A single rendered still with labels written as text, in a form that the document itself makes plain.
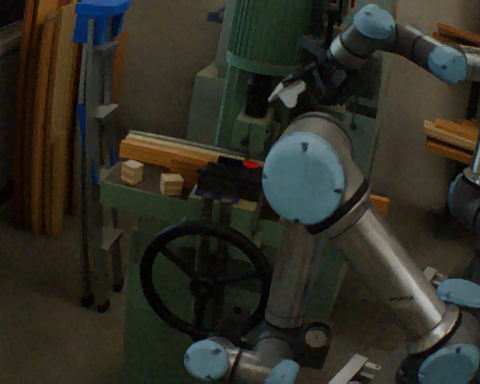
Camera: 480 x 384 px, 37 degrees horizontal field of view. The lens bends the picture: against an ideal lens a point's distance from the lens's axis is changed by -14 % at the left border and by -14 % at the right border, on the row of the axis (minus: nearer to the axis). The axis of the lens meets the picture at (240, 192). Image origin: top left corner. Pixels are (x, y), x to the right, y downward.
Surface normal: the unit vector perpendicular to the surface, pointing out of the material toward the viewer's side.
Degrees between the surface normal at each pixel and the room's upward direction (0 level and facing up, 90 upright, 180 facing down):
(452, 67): 90
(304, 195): 85
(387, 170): 90
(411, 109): 90
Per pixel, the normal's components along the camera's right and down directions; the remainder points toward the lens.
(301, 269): 0.10, 0.43
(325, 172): -0.33, 0.27
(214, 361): -0.13, -0.11
